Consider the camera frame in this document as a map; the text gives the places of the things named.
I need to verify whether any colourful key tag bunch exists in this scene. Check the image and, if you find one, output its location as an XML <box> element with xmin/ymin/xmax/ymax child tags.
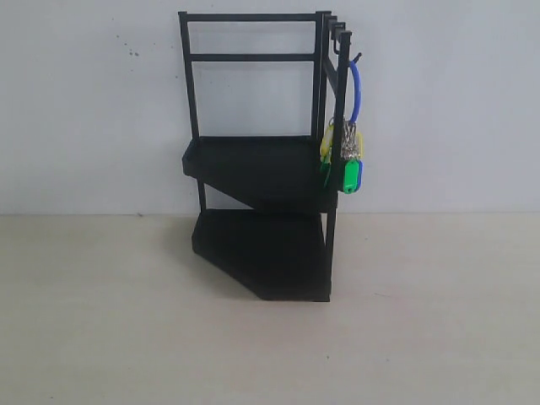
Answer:
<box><xmin>319</xmin><ymin>54</ymin><xmax>364</xmax><ymax>194</ymax></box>

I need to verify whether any black metal shelf rack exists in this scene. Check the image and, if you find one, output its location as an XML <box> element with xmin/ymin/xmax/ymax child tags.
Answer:
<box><xmin>178</xmin><ymin>11</ymin><xmax>356</xmax><ymax>302</ymax></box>

